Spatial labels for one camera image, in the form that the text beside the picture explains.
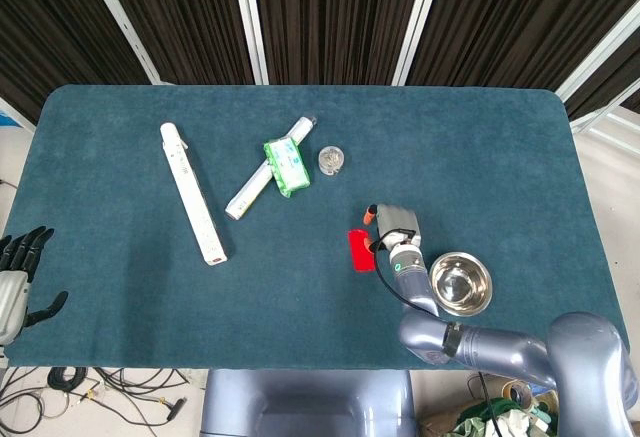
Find grey robot torso base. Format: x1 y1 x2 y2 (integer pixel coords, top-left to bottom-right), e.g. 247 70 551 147
199 368 418 437

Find small red object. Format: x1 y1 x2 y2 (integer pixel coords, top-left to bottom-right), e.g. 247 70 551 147
347 228 375 273

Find white tube with clear cap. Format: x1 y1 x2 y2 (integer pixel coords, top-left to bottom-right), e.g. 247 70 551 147
224 115 318 220

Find stainless steel bowl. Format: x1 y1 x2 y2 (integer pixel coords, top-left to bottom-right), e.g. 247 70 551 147
429 251 493 317

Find teal table cloth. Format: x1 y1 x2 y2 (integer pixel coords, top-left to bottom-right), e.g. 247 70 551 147
3 83 630 372

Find black cables on floor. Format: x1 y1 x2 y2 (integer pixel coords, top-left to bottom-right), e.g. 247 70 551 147
0 365 207 431

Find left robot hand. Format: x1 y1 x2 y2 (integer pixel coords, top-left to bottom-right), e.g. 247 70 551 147
0 226 69 347

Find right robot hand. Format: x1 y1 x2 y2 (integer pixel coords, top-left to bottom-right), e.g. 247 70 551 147
362 202 423 254

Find dark folding screen with frames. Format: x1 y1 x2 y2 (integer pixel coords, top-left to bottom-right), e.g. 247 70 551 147
0 0 640 134

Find green wet wipes pack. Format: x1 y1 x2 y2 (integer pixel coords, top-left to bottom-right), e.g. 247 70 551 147
262 137 311 199

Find clear round jar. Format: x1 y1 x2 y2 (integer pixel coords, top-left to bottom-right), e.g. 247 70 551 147
317 145 347 176

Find white power strip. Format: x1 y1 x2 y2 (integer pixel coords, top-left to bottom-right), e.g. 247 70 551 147
159 122 229 267

